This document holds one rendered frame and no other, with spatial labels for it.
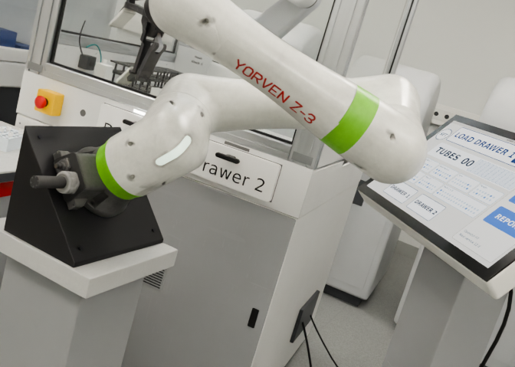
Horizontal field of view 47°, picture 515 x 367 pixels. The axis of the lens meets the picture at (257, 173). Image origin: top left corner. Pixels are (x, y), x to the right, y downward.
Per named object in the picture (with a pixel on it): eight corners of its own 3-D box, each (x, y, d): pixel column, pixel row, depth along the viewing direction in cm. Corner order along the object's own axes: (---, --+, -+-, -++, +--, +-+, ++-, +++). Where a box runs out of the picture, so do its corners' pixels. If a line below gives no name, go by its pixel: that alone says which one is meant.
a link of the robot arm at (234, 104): (173, 116, 134) (415, 119, 124) (151, 154, 120) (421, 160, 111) (164, 63, 126) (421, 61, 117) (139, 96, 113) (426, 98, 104)
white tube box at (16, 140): (5, 152, 161) (8, 139, 161) (-23, 143, 162) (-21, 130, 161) (27, 146, 174) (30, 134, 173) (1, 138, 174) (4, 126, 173)
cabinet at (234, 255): (226, 462, 180) (302, 220, 164) (-28, 326, 210) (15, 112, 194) (308, 345, 269) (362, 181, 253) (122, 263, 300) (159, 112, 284)
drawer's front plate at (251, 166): (269, 202, 165) (280, 165, 163) (180, 169, 174) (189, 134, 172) (270, 201, 167) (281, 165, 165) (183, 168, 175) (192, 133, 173)
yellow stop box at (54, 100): (50, 116, 184) (54, 94, 183) (31, 109, 186) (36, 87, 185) (60, 116, 189) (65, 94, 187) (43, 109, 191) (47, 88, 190)
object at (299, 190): (298, 218, 165) (313, 169, 162) (15, 112, 195) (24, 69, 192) (359, 181, 253) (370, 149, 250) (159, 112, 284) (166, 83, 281)
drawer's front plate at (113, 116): (173, 166, 175) (182, 131, 172) (93, 136, 183) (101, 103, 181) (175, 166, 176) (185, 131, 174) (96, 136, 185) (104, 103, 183)
